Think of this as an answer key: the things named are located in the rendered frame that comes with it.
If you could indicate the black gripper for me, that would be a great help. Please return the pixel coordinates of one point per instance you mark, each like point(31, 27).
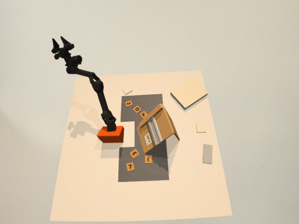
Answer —
point(67, 46)

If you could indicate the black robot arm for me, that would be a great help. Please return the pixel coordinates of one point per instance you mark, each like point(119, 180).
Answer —
point(72, 68)

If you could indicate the cream paper ticket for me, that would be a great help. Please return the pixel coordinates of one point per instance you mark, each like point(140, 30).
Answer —
point(148, 138)

